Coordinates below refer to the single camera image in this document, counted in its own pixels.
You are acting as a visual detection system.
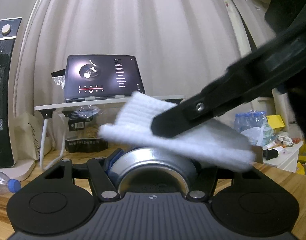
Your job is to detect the white cloth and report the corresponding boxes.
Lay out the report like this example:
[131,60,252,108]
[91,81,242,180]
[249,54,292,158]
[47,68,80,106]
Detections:
[97,90,256,172]

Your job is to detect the blue Pepsi can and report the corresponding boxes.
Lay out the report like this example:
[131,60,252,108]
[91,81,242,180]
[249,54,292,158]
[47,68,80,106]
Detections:
[105,147,197,196]

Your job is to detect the black snack box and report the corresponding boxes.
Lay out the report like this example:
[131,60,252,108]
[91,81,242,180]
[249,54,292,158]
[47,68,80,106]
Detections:
[65,106,108,153]

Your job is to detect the pack of water bottles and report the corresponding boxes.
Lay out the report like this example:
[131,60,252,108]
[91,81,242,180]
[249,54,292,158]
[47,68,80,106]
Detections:
[234,111,274,146]

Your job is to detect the yellow box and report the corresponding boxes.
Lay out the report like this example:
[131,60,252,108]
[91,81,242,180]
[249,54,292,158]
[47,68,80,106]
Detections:
[266,115,285,132]

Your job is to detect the white drawer cabinet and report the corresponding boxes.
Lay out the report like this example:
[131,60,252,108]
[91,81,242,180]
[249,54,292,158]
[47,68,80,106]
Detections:
[263,141,303,173]

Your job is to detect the white folding lap desk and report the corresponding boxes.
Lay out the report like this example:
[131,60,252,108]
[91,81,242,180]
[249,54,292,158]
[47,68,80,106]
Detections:
[34,95,130,172]

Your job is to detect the beige paper bag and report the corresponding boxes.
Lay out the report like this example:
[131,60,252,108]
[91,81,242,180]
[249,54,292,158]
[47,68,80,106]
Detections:
[14,112,42,160]

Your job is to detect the lying clear water bottle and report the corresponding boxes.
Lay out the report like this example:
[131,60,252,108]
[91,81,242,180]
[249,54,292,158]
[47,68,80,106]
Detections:
[0,171,22,195]

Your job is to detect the tablet with dark screen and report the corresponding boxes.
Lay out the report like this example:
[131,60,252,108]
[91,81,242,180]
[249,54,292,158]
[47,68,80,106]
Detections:
[64,54,145,101]

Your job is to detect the black and white space heater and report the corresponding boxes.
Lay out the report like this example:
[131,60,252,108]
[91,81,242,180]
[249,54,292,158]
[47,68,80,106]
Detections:
[0,17,35,181]

